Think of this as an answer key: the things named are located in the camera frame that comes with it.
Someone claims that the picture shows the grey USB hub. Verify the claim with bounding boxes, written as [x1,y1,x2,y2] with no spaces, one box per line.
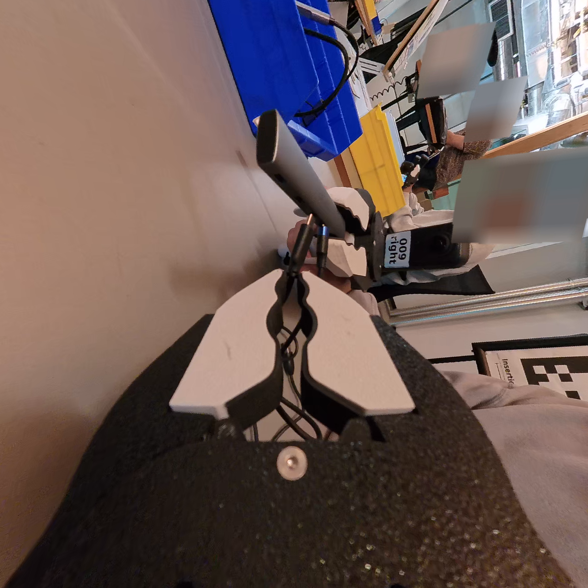
[256,109,348,240]

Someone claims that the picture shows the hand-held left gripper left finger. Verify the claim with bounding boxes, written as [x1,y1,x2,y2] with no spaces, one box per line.
[169,269,284,421]

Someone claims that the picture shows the blue plastic bin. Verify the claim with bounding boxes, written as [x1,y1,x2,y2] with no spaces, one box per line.
[208,0,364,161]

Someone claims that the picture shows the person's right forearm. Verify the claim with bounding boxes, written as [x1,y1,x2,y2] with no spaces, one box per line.
[345,190,494,318]

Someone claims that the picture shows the metal rail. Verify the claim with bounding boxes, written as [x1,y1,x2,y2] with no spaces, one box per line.
[390,278,588,328]

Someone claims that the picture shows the black framed marker sheet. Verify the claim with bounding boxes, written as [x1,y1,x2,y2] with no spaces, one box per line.
[472,334,588,401]

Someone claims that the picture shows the grey desk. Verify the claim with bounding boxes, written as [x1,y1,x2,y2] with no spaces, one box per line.
[0,0,396,588]

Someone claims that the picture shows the person's grey sweatshirt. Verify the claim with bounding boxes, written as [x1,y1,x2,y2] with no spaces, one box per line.
[439,370,588,588]

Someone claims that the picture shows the wooden document stand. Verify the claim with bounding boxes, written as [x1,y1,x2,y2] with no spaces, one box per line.
[358,0,450,85]

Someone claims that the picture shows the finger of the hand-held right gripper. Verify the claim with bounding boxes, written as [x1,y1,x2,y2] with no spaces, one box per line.
[322,186,376,236]
[317,236,370,279]

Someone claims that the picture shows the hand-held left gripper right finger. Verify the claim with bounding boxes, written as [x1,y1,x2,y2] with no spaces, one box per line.
[301,271,416,422]

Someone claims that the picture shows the yellow plastic bin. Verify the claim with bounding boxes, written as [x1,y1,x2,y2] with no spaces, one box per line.
[342,105,409,217]

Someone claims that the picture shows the black strap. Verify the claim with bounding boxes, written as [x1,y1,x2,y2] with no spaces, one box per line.
[367,264,496,305]

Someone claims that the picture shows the black spiral cable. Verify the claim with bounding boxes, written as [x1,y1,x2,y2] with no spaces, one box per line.
[369,76,416,102]

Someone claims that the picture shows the black USB cable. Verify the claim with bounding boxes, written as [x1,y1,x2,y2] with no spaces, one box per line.
[252,212,324,444]

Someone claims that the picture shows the black cable with blue plug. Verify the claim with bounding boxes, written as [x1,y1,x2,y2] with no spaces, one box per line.
[315,224,331,280]

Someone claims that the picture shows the coiled black cable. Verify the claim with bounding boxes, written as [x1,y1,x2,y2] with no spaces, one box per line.
[294,0,360,119]

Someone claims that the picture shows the person's right hand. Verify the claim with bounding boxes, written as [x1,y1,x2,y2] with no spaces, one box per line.
[286,220,322,272]

